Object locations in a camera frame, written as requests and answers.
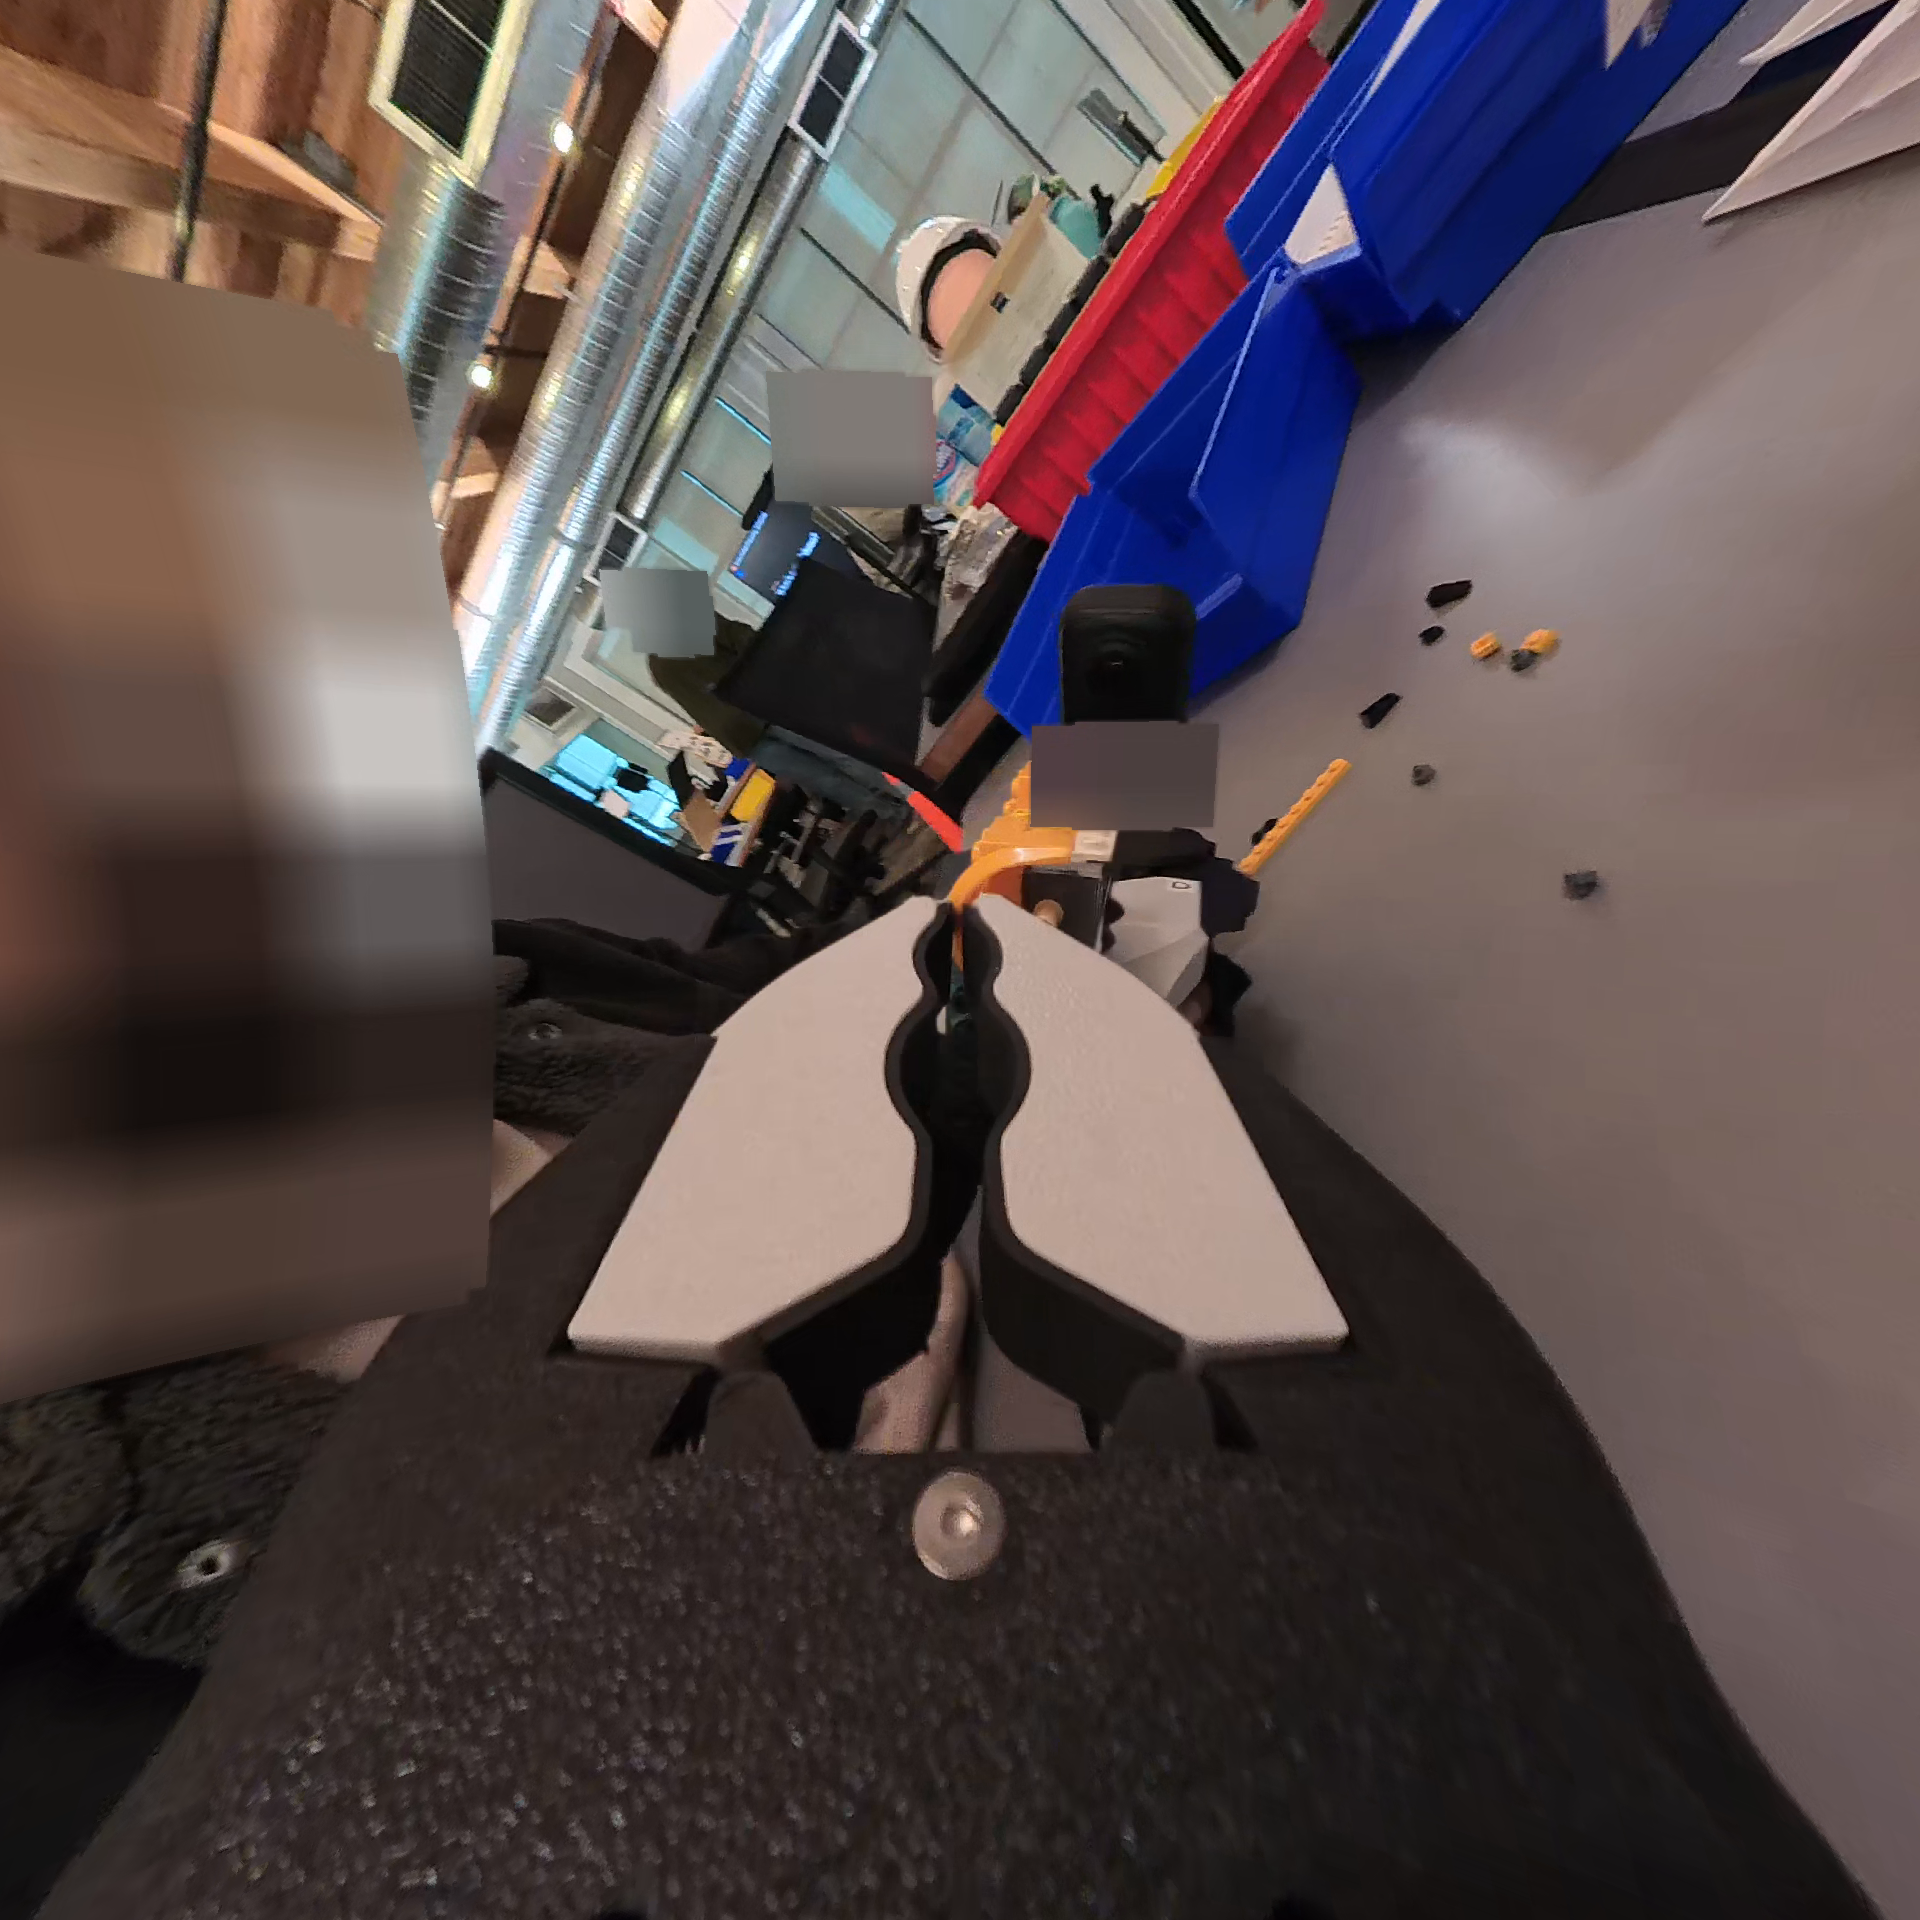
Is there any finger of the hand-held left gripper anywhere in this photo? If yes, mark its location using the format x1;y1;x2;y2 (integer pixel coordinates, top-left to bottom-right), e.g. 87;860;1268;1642
1111;874;1220;1004

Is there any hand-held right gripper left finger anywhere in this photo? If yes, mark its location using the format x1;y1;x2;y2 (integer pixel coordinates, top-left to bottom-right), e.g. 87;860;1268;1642
569;896;981;1454

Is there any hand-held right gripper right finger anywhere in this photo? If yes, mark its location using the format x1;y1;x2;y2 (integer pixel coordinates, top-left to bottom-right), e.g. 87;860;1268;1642
965;896;1348;1454

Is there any orange lego wheel arch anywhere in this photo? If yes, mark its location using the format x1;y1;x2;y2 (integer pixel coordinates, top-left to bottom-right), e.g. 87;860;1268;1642
943;836;1086;921

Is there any long orange lego plate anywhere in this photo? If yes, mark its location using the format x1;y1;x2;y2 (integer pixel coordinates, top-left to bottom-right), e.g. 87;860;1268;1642
1235;754;1355;876

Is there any scatter of small lego pieces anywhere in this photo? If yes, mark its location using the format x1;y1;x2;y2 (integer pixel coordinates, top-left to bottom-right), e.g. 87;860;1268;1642
1353;574;1599;904

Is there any person's pale hoodie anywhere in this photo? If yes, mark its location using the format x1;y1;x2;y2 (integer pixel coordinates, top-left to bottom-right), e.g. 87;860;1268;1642
492;1118;595;1202

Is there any blue plastic bin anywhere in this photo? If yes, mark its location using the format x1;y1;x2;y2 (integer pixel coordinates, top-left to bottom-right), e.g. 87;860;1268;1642
983;247;1368;740
1222;0;1753;345

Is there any black laptop screen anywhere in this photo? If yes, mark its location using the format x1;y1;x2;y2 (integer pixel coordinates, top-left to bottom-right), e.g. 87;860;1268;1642
708;567;943;770

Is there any red plastic bin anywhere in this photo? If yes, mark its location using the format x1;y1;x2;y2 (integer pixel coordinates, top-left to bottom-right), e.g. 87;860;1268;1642
971;0;1335;537

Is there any computer monitor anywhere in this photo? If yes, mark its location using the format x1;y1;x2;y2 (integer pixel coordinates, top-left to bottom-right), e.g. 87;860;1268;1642
727;504;825;596

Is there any white helmet head model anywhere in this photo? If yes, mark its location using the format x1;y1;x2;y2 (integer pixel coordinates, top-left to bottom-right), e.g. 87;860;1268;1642
891;215;1009;369

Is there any crumpled white paper bag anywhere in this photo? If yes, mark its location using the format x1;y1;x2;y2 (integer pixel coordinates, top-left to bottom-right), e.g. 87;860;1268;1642
1699;0;1920;227

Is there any silver ventilation duct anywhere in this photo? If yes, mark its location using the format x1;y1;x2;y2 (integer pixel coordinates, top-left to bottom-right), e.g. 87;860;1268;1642
367;0;902;753

